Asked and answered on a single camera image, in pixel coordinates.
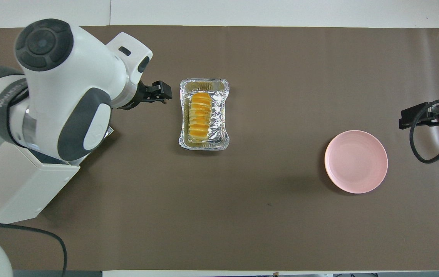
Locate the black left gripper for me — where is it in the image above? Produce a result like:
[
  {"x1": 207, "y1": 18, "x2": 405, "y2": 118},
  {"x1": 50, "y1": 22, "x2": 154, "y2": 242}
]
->
[{"x1": 117, "y1": 80, "x2": 173, "y2": 110}]

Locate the sliced yellow bread loaf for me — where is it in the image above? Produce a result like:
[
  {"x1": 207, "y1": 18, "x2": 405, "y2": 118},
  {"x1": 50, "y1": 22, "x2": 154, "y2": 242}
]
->
[{"x1": 188, "y1": 92, "x2": 211, "y2": 140}]

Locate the aluminium foil tray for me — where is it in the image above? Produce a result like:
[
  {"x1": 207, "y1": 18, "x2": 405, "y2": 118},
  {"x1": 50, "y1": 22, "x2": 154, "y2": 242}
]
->
[{"x1": 178, "y1": 78, "x2": 230, "y2": 151}]

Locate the white toaster oven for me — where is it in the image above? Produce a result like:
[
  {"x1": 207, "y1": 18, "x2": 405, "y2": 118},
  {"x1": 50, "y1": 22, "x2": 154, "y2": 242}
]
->
[{"x1": 0, "y1": 133, "x2": 80, "y2": 227}]

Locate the pink round plate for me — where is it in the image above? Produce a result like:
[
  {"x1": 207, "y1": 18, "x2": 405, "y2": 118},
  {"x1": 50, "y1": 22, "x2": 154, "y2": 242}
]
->
[{"x1": 324, "y1": 130, "x2": 389, "y2": 194}]

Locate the brown table mat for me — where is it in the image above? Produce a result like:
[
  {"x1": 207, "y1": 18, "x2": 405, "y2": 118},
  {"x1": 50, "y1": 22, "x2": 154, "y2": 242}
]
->
[{"x1": 0, "y1": 25, "x2": 439, "y2": 272}]

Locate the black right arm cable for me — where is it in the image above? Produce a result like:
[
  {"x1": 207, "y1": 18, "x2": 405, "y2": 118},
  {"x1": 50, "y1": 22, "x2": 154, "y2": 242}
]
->
[{"x1": 409, "y1": 98, "x2": 439, "y2": 164}]

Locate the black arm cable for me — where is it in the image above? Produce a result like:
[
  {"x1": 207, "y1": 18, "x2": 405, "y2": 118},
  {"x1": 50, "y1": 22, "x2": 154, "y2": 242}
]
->
[
  {"x1": 409, "y1": 98, "x2": 439, "y2": 164},
  {"x1": 0, "y1": 219, "x2": 68, "y2": 277}
]

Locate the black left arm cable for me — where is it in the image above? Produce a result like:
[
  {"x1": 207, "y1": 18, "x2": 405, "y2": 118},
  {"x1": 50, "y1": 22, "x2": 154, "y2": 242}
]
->
[{"x1": 0, "y1": 219, "x2": 68, "y2": 277}]

